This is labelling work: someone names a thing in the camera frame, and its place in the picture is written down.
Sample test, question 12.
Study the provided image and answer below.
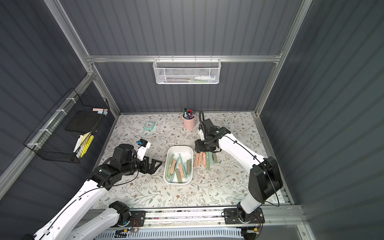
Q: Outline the teal fruit knife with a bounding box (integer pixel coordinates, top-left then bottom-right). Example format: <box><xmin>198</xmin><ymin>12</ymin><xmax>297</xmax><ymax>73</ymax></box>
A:
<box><xmin>209</xmin><ymin>152</ymin><xmax>215</xmax><ymax>166</ymax></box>

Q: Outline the white wire wall basket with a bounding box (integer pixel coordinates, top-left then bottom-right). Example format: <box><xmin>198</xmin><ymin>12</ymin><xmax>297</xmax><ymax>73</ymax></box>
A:
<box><xmin>153</xmin><ymin>58</ymin><xmax>222</xmax><ymax>85</ymax></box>

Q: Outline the yellow notepad in basket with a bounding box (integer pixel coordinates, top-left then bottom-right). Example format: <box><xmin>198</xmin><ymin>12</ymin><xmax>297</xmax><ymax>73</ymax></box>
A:
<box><xmin>74</xmin><ymin>132</ymin><xmax>94</xmax><ymax>159</ymax></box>

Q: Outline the pink fruit knife in box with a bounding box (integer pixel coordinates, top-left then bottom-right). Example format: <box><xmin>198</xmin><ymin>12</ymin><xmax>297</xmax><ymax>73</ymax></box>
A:
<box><xmin>170</xmin><ymin>159</ymin><xmax>178</xmax><ymax>175</ymax></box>

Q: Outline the black wire side basket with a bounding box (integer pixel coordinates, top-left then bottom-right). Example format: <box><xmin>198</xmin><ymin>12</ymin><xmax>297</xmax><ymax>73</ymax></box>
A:
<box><xmin>24</xmin><ymin>91</ymin><xmax>110</xmax><ymax>164</ymax></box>

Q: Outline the olive green fruit knife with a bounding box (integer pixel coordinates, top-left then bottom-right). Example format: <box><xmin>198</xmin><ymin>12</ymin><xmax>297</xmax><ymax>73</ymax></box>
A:
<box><xmin>176</xmin><ymin>169</ymin><xmax>183</xmax><ymax>184</ymax></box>

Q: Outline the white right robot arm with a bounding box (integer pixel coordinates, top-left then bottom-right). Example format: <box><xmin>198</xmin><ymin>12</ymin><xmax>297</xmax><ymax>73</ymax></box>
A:
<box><xmin>195</xmin><ymin>111</ymin><xmax>283</xmax><ymax>223</ymax></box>

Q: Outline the white tube in basket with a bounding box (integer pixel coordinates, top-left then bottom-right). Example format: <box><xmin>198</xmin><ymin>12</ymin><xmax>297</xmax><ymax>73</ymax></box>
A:
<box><xmin>195</xmin><ymin>76</ymin><xmax>216</xmax><ymax>84</ymax></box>

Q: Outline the white oval storage box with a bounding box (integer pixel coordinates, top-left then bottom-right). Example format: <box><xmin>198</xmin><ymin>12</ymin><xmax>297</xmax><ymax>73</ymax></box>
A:
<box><xmin>164</xmin><ymin>146</ymin><xmax>194</xmax><ymax>186</ymax></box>

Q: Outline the pink folding fruit knife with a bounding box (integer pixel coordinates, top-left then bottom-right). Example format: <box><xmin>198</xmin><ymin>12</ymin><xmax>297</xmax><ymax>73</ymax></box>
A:
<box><xmin>202</xmin><ymin>152</ymin><xmax>207</xmax><ymax>168</ymax></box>

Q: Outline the small teal box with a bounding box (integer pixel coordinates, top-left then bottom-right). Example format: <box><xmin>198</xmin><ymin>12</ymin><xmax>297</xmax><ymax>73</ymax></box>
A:
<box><xmin>144</xmin><ymin>122</ymin><xmax>156</xmax><ymax>131</ymax></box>

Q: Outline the pink pen cup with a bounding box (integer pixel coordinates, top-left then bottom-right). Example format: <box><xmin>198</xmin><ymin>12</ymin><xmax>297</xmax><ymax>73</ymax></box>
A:
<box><xmin>183</xmin><ymin>115</ymin><xmax>196</xmax><ymax>130</ymax></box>

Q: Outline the black notebook in basket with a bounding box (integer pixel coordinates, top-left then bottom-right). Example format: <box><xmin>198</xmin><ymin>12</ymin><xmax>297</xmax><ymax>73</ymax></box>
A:
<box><xmin>65</xmin><ymin>111</ymin><xmax>105</xmax><ymax>134</ymax></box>

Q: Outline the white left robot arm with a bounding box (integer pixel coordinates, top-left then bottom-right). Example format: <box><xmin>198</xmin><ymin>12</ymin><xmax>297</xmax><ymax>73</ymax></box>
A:
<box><xmin>22</xmin><ymin>140</ymin><xmax>163</xmax><ymax>240</ymax></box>

